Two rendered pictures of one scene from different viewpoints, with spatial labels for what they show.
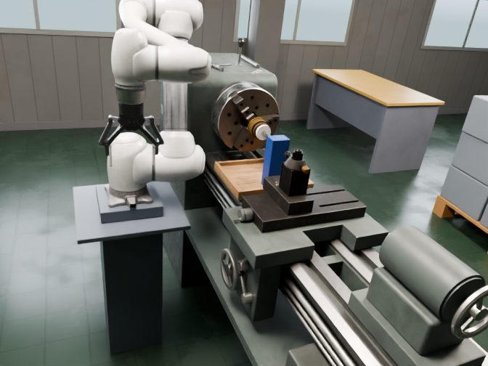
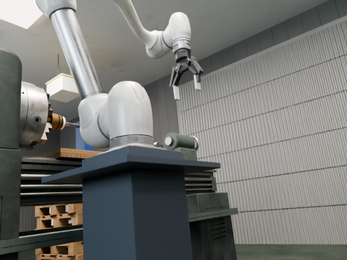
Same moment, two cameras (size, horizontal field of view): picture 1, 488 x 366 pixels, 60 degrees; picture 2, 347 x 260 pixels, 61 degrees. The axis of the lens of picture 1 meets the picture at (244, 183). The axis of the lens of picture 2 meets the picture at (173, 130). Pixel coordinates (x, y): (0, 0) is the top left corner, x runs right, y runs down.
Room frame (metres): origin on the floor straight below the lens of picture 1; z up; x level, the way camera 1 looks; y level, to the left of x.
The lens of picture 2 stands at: (1.89, 1.47, 0.61)
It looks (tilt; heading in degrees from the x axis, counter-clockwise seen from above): 15 degrees up; 243
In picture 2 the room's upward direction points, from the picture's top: 6 degrees counter-clockwise
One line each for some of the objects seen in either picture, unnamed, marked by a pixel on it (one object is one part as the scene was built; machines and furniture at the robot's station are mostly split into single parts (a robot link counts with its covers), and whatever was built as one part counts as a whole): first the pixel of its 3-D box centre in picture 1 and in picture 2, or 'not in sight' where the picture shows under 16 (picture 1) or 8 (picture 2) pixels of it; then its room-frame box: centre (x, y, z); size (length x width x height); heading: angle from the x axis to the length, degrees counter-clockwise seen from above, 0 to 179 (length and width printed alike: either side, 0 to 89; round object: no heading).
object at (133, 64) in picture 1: (134, 56); (178, 30); (1.25, 0.36, 1.45); 0.13 x 0.11 x 0.16; 104
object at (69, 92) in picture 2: not in sight; (64, 88); (1.48, -2.81, 2.45); 0.46 x 0.37 x 0.24; 114
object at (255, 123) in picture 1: (258, 128); (51, 121); (1.81, -0.04, 1.08); 0.09 x 0.09 x 0.09; 25
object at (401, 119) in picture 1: (364, 116); not in sight; (4.64, -1.28, 0.37); 1.38 x 0.71 x 0.74; 24
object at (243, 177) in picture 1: (262, 176); (68, 161); (1.72, -0.08, 0.88); 0.36 x 0.30 x 0.04; 115
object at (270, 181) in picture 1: (287, 193); not in sight; (1.36, -0.16, 1.00); 0.20 x 0.10 x 0.05; 25
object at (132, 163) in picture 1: (129, 160); (128, 112); (1.57, 0.48, 0.97); 0.18 x 0.16 x 0.22; 104
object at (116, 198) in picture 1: (128, 191); (136, 148); (1.55, 0.48, 0.83); 0.22 x 0.18 x 0.06; 24
